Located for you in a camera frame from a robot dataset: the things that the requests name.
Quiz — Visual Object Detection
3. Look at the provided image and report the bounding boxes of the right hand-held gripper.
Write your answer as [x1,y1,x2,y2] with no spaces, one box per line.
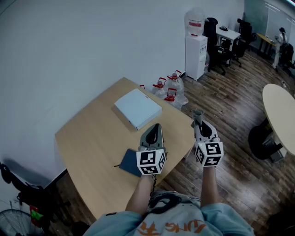
[194,120,224,168]

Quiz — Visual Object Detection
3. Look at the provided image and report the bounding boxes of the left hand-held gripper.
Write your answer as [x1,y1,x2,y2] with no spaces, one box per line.
[136,124,167,176]

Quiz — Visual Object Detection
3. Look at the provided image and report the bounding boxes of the dark blue notebook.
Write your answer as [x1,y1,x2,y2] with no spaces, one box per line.
[113,148,142,177]

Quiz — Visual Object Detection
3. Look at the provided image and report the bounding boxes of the person's right forearm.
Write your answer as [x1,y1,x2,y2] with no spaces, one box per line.
[200,165,219,208]

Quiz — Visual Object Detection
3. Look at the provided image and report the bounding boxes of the person's left forearm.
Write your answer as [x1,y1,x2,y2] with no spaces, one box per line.
[125,174,155,216]

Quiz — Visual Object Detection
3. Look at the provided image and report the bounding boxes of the white flat box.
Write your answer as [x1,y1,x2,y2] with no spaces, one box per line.
[114,88,163,131]

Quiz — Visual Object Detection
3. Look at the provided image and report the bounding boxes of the light blue jeans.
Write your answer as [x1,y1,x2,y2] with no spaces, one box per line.
[148,190,201,215]

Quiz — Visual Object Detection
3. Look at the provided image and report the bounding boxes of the grey metal box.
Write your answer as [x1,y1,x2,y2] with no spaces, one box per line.
[262,136,286,163]

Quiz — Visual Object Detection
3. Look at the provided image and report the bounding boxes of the white water dispenser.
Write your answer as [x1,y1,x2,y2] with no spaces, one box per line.
[185,34,208,81]

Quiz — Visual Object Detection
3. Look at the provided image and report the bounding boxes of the round cream table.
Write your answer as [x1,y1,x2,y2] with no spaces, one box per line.
[262,83,295,156]

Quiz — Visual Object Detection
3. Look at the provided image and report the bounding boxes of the black office chair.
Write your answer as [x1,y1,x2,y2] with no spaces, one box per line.
[234,18,257,67]
[204,17,232,76]
[0,161,70,222]
[280,43,295,77]

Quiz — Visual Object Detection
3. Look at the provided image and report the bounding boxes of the light blue printed shirt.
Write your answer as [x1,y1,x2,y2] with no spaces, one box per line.
[84,202,254,236]

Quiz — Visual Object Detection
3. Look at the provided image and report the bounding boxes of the white desk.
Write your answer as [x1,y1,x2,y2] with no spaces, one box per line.
[216,25,242,65]

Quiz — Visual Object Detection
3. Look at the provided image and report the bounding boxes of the yellow desk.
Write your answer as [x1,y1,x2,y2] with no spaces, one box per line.
[257,33,277,56]

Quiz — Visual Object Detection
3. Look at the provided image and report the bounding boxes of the large clear dispenser bottle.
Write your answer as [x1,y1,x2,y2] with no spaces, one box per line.
[184,8,206,37]

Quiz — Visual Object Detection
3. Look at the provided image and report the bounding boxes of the red bag with green tuft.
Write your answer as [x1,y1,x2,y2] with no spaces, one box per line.
[29,206,44,228]

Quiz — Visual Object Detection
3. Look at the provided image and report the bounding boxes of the black standing fan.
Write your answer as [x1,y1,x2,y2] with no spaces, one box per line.
[0,208,44,236]

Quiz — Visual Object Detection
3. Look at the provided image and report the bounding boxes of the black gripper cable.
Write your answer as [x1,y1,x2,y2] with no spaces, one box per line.
[151,174,159,194]

